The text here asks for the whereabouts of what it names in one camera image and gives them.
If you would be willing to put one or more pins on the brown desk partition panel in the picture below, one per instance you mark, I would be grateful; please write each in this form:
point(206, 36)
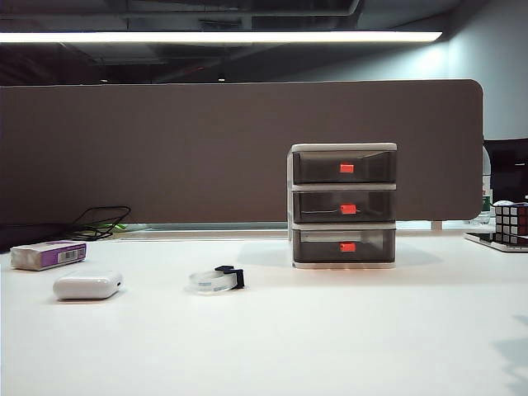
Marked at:
point(165, 152)

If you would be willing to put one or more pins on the long ceiling light strip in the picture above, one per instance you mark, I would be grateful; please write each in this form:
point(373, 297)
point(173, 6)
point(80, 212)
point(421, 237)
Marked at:
point(206, 36)

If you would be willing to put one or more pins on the white earbuds charging case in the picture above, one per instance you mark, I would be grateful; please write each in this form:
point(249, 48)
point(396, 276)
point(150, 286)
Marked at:
point(86, 284)

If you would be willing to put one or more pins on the clear bottle green label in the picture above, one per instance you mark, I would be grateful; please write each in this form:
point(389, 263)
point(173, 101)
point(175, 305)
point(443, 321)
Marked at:
point(486, 185)

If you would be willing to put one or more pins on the purple white tissue pack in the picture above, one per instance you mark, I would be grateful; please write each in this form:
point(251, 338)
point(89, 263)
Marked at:
point(41, 255)

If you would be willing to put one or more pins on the white flat tablet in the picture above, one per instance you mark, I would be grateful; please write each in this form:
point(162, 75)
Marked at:
point(501, 244)

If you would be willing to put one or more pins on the black computer monitor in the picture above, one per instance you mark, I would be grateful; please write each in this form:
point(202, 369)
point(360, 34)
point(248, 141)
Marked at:
point(509, 169)

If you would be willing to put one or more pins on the black Rubik's cube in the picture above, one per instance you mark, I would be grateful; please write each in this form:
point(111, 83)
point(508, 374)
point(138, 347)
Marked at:
point(511, 220)

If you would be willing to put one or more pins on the white plastic drawer cabinet frame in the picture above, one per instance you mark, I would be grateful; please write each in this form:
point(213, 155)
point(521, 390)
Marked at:
point(290, 206)

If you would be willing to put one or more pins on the white partition foot bracket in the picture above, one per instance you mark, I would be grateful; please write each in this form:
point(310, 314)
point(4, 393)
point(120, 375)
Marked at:
point(435, 225)

